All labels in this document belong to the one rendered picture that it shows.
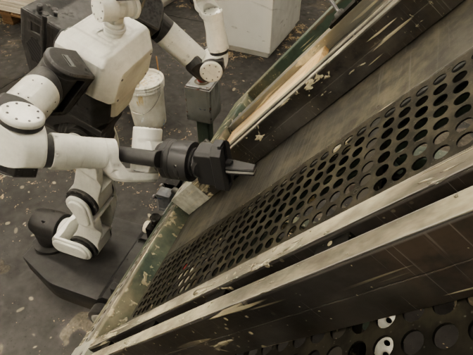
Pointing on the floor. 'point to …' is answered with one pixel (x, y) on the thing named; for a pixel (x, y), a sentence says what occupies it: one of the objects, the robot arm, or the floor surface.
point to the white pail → (149, 101)
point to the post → (204, 131)
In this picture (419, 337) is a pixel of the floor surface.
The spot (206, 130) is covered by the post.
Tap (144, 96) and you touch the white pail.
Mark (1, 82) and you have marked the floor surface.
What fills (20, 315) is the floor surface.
